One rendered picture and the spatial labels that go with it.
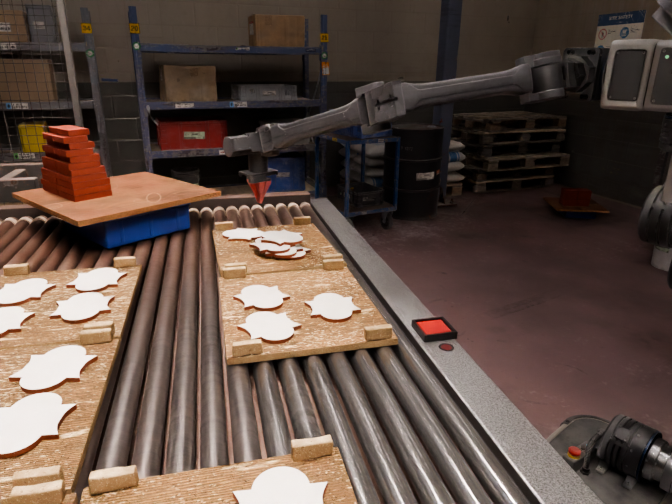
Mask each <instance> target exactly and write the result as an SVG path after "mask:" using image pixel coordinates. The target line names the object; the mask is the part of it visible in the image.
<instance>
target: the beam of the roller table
mask: <svg viewBox="0 0 672 504"><path fill-rule="evenodd" d="M311 207H312V210H313V211H314V212H315V214H316V215H317V216H318V218H319V219H320V220H321V222H322V223H323V224H324V226H325V227H326V228H327V230H328V231H329V232H330V234H331V235H332V236H333V238H334V239H335V240H336V242H337V243H338V245H339V246H340V247H341V249H342V250H343V251H344V253H345V254H346V255H347V257H348V258H349V259H350V261H351V262H352V263H353V265H354V266H355V267H356V269H357V270H358V271H359V273H360V274H361V275H362V277H363V278H364V280H365V281H366V282H367V284H368V285H369V286H370V288H371V289H372V290H373V292H374V293H375V294H376V296H377V297H378V298H379V300H380V301H381V302H382V304H383V305H384V306H385V308H386V309H387V311H388V312H389V313H390V315H391V316H392V317H393V319H394V320H395V321H396V323H397V324H398V325H399V327H400V328H401V329H402V331H403V332H404V333H405V335H406V336H407V337H408V339H409V340H410V341H411V343H412V344H413V346H414V347H415V348H416V350H417V351H418V352H419V354H420V355H421V356H422V358H423V359H424V360H425V362H426V363H427V364H428V366H429V367H430V368H431V370H432V371H433V372H434V374H435V375H436V377H437V378H438V379H439V381H440V382H441V383H442V385H443V386H444V387H445V389H446V390H447V391H448V393H449V394H450V395H451V397H452V398H453V399H454V401H455V402H456V403H457V405H458V406H459V407H460V409H461V410H462V412H463V413H464V414H465V416H466V417H467V418H468V420H469V421H470V422H471V424H472V425H473V426H474V428H475V429H476V430H477V432H478V433H479V434H480V436H481V437H482V438H483V440H484V441H485V443H486V444H487V445H488V447H489V448H490V449H491V451H492V452H493V453H494V455H495V456H496V457H497V459H498V460H499V461H500V463H501V464H502V465H503V467H504V468H505V469H506V471H507V472H508V473H509V475H510V476H511V478H512V479H513V480H514V482H515V483H516V484H517V486H518V487H519V488H520V490H521V491H522V492H523V494H524V495H525V496H526V498H527V499H528V500H529V502H530V503H531V504H604V503H603V502H602V501H601V500H600V499H599V498H598V497H597V496H596V494H595V493H594V492H593V491H592V490H591V489H590V488H589V487H588V486H587V485H586V483H585V482H584V481H583V480H582V479H581V478H580V477H579V476H578V475H577V473H576V472H575V471H574V470H573V469H572V468H571V467H570V466H569V465H568V464H567V462H566V461H565V460H564V459H563V458H562V457H561V456H560V455H559V454H558V453H557V451H556V450H555V449H554V448H553V447H552V446H551V445H550V444H549V443H548V442H547V440H546V439H545V438H544V437H543V436H542V435H541V434H540V433H539V432H538V430H537V429H536V428H535V427H534V426H533V425H532V424H531V423H530V422H529V421H528V419H527V418H526V417H525V416H524V415H523V414H522V413H521V412H520V411H519V410H518V408H517V407H516V406H515V405H514V404H513V403H512V402H511V401H510V400H509V399H508V397H507V396H506V395H505V394H504V393H503V392H502V391H501V390H500V389H499V387H498V386H497V385H496V384H495V383H494V382H493V381H492V380H491V379H490V378H489V376H488V375H487V374H486V373H485V372H484V371H483V370H482V369H481V368H480V367H479V365H478V364H477V363H476V362H475V361H474V360H473V359H472V358H471V357H470V356H469V354H468V353H467V352H466V351H465V350H464V349H463V348H462V347H461V346H460V344H459V343H458V342H457V341H456V340H455V339H450V340H442V341H434V342H425V343H424V341H423V340H422V339H421V338H420V336H419V335H418V334H417V333H416V331H415V330H414V329H413V328H412V326H411V323H412V319H421V318H431V317H434V316H433V315H432V314H431V312H430V311H429V310H428V309H427V308H426V307H425V306H424V305H423V304H422V303H421V301H420V300H419V299H418V298H417V297H416V296H415V295H414V294H413V293H412V292H411V290H410V289H409V288H408V287H407V286H406V285H405V284H404V283H403V282H402V281H401V279H400V278H399V277H398V276H397V275H396V274H395V273H394V272H393V271H392V269H391V268H390V267H389V266H388V265H387V264H386V263H385V262H384V261H383V260H382V258H381V257H380V256H379V255H378V254H377V253H376V252H375V251H374V250H373V249H372V247H371V246H370V245H369V244H368V243H367V242H366V241H365V240H364V239H363V238H362V236H361V235H360V234H359V233H358V232H357V231H356V230H355V229H354V228H353V226H352V225H351V224H350V223H349V222H348V221H347V220H346V219H345V218H344V217H343V215H342V214H341V213H340V212H339V211H338V210H337V209H336V208H335V207H334V206H333V204H332V203H331V202H330V201H329V200H328V199H327V198H321V199H311ZM442 343H448V344H451V345H453V346H454V350H452V351H443V350H441V349H440V348H439V345H440V344H442Z"/></svg>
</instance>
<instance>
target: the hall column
mask: <svg viewBox="0 0 672 504"><path fill-rule="evenodd" d="M462 2H463V0H442V1H441V15H440V28H439V42H438V55H437V69H436V82H437V81H444V80H450V79H456V71H457V57H458V47H459V37H460V25H461V14H462ZM453 106H454V103H449V104H443V105H437V106H434V110H433V123H432V124H436V125H441V126H444V127H445V128H444V133H443V145H442V157H443V158H442V159H441V169H440V181H439V185H440V187H439V194H438V207H437V208H440V207H450V206H457V203H454V202H453V198H451V201H450V200H447V199H446V187H447V175H448V163H449V146H450V141H451V129H452V118H453Z"/></svg>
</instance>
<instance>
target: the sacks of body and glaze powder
mask: <svg viewBox="0 0 672 504"><path fill-rule="evenodd" d="M340 144H342V143H340ZM342 145H343V146H344V148H342V149H340V150H339V153H340V154H341V155H342V156H344V157H345V144H342ZM361 148H362V144H355V145H350V174H349V183H353V182H361ZM384 148H385V142H383V143H369V144H366V146H365V180H364V182H365V183H368V184H370V185H373V186H376V187H378V188H381V189H383V186H382V182H383V172H384V157H383V154H384ZM464 148H465V145H463V144H462V143H460V142H457V141H454V140H451V141H450V146H449V163H448V175H447V186H449V188H448V192H447V193H446V196H457V195H462V185H463V183H461V182H459V181H461V180H463V179H464V176H462V175H461V174H459V173H458V172H456V171H457V170H460V169H462V168H463V167H464V164H462V163H461V162H460V161H462V160H464V159H465V157H466V156H465V155H464V154H463V153H462V152H460V150H462V149H464ZM340 175H341V176H340V184H345V168H344V169H342V170H341V171H340Z"/></svg>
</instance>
